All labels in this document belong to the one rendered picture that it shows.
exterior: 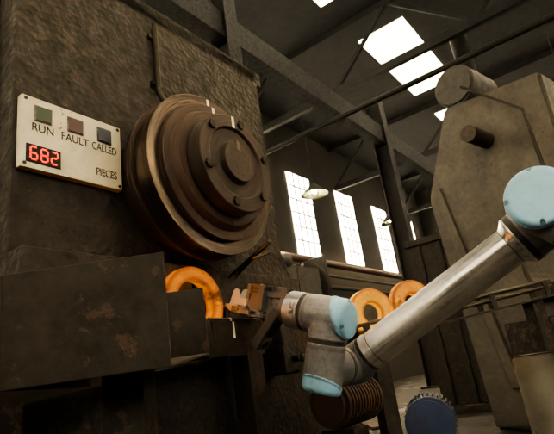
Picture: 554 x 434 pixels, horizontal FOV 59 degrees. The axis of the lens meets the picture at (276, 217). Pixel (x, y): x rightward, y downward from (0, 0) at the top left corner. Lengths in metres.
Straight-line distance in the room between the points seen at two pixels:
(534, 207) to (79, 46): 1.16
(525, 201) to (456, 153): 3.03
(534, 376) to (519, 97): 2.62
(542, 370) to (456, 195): 2.54
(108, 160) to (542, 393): 1.29
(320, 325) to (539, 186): 0.52
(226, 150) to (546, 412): 1.09
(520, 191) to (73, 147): 0.98
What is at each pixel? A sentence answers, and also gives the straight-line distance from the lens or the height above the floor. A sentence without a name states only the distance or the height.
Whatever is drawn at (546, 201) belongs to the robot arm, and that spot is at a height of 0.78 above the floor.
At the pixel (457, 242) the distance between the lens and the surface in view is 3.87.
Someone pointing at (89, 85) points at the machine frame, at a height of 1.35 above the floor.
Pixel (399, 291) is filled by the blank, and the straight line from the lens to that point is 1.65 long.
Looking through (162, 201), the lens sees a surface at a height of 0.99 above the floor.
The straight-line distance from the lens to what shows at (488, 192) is 3.82.
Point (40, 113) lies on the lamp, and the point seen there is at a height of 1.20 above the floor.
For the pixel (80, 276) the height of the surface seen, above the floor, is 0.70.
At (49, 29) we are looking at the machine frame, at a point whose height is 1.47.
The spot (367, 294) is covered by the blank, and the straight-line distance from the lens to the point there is 1.59.
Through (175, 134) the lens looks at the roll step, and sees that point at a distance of 1.28.
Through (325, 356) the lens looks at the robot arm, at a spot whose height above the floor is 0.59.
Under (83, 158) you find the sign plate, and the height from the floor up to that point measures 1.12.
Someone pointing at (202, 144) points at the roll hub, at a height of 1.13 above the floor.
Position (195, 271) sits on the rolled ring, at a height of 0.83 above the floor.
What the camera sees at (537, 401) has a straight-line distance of 1.56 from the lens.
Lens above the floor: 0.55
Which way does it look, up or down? 18 degrees up
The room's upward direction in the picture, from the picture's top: 8 degrees counter-clockwise
